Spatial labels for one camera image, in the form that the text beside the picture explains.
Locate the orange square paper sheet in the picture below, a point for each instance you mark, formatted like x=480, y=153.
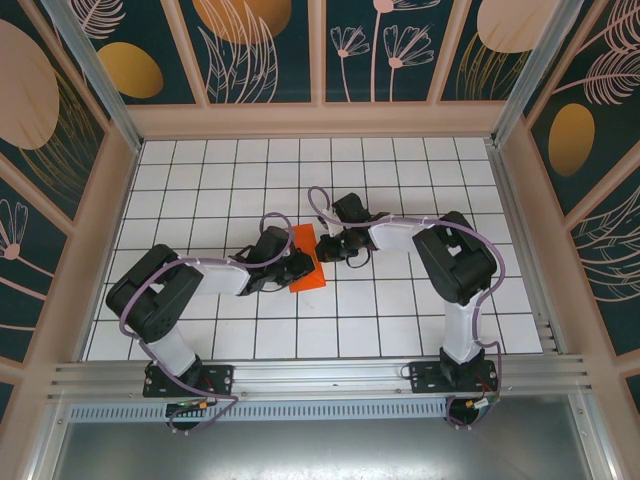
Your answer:
x=304, y=237

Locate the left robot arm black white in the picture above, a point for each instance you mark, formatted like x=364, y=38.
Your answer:
x=150, y=300

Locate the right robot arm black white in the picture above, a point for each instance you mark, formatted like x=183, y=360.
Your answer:
x=455, y=260

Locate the grey metal sheet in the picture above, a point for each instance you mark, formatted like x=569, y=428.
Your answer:
x=320, y=450

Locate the small electronics board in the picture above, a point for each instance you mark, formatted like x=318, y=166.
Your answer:
x=192, y=406
x=480, y=404

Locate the wall panel with pink flowers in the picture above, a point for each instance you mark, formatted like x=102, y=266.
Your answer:
x=360, y=75

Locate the long aluminium mounting rail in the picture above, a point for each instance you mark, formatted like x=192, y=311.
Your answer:
x=320, y=375

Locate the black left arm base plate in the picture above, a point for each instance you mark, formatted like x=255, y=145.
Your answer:
x=220, y=377

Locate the aluminium side rail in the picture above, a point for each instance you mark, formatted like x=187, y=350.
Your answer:
x=512, y=200

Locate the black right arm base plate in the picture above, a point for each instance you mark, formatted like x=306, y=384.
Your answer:
x=425, y=377

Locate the wall panel orange circle feather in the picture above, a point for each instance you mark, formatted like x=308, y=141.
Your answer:
x=240, y=25

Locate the wall panel with orange oval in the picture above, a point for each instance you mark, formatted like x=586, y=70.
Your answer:
x=130, y=70

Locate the aluminium corner post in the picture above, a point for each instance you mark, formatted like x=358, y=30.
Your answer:
x=96, y=65
x=532, y=65
x=595, y=440
x=47, y=450

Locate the wall panel orange oval feathers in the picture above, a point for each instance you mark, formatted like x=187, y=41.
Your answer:
x=572, y=140

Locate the wall panel pink circle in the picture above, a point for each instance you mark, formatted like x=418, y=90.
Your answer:
x=505, y=25

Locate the wall panel single pink flower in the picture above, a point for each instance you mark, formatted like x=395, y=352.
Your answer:
x=25, y=280

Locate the wall panel pink feather lines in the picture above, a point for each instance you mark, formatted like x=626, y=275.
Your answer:
x=610, y=260

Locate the wall panel large pink disc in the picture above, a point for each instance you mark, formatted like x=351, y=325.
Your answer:
x=30, y=100

